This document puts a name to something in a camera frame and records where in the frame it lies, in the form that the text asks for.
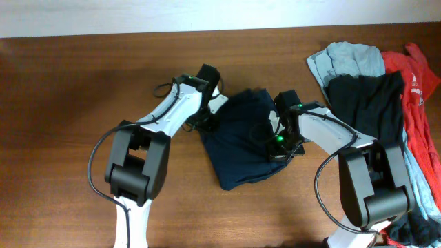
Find navy blue shorts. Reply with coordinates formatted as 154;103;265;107
201;89;288;191

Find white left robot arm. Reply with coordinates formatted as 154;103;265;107
104;64;227;247

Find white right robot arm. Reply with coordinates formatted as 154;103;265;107
266;90;416;247

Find black garment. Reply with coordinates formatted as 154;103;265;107
325;72;440;247

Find light blue shirt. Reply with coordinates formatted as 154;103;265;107
307;42;440;222

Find red shirt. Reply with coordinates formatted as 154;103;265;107
380;42;441;248

